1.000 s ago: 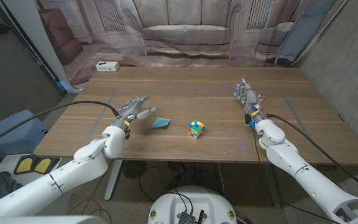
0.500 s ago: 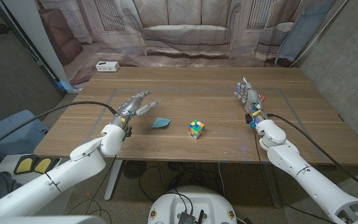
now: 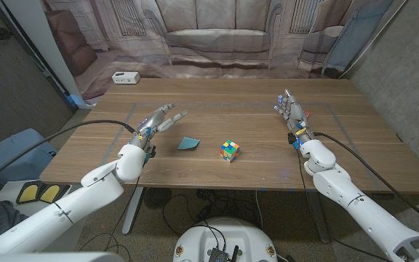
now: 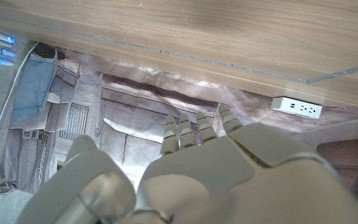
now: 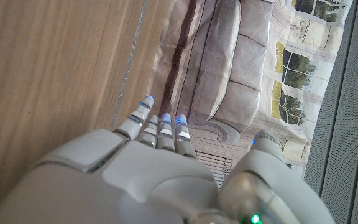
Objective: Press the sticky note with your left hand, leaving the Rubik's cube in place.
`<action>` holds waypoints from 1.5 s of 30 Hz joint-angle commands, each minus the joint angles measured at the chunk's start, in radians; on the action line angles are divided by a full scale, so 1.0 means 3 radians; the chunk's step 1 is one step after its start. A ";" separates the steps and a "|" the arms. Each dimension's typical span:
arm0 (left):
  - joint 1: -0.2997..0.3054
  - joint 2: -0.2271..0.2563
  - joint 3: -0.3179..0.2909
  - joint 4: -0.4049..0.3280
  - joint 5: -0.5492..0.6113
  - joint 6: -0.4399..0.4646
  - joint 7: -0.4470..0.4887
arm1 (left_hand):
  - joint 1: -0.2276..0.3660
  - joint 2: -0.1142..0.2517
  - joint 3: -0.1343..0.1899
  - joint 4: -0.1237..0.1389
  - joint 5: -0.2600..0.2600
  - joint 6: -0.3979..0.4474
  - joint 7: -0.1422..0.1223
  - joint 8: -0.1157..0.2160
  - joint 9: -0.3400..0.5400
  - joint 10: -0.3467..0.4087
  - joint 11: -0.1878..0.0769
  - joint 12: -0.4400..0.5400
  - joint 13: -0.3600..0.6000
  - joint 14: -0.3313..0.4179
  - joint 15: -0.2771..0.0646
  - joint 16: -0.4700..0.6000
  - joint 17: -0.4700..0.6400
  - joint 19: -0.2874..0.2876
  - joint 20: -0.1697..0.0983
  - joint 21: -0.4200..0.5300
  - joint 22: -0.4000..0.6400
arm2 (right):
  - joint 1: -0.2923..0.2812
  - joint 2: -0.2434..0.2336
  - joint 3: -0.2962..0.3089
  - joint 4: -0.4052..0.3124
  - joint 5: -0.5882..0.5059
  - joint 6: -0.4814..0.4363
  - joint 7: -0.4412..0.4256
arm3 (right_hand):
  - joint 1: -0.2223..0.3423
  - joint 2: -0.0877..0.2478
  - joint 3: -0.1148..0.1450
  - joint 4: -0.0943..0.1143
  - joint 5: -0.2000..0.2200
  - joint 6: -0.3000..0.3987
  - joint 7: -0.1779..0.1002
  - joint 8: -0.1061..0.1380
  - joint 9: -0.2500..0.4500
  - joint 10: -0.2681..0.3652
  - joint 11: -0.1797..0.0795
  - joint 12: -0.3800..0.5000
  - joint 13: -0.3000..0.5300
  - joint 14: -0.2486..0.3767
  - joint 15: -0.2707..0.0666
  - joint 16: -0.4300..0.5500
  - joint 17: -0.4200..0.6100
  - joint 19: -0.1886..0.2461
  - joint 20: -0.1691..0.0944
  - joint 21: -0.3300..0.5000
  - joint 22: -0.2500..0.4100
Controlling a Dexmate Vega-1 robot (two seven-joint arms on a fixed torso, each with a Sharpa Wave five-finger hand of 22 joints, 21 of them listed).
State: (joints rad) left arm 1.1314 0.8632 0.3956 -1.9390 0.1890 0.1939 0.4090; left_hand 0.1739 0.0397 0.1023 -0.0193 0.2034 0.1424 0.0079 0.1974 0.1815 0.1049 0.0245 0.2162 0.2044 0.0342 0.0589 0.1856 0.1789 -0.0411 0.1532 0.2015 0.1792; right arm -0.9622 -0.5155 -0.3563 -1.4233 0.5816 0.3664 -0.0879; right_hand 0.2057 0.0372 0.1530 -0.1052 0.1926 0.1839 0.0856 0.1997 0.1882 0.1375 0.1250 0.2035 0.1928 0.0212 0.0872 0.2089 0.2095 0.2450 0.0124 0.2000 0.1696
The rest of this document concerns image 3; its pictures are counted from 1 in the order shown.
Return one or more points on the white pedal base board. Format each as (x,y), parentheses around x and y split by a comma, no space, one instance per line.
(9,189)

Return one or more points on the round black floor fan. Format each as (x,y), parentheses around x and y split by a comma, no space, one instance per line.
(157,198)

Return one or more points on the blue-grey plastic bin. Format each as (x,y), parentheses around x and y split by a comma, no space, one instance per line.
(20,145)

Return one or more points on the black device with antenna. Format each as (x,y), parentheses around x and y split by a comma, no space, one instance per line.
(216,254)

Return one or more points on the small red white packet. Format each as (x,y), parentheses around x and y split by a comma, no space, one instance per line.
(307,113)

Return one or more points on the multicoloured Rubik's cube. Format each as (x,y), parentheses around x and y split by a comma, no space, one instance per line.
(230,151)

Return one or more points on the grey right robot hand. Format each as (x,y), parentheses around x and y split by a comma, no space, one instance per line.
(296,114)

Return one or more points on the blue sticky note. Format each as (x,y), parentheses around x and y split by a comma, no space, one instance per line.
(187,144)

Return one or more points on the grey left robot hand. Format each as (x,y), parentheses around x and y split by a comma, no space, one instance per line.
(151,123)

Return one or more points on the white power socket box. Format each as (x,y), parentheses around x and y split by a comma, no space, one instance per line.
(126,78)

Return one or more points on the white table leg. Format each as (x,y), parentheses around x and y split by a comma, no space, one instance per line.
(132,213)

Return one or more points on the white door frame post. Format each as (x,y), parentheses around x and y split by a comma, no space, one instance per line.
(42,36)

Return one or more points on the printed sofa room backdrop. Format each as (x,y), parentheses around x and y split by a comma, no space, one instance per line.
(213,36)

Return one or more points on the grey table leg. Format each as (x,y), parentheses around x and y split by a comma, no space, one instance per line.
(318,218)

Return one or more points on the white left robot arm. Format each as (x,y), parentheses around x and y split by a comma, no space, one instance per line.
(100,185)

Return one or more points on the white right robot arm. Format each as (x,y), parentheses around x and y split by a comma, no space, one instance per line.
(362,207)

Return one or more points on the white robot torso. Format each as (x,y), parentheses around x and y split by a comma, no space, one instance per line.
(224,236)

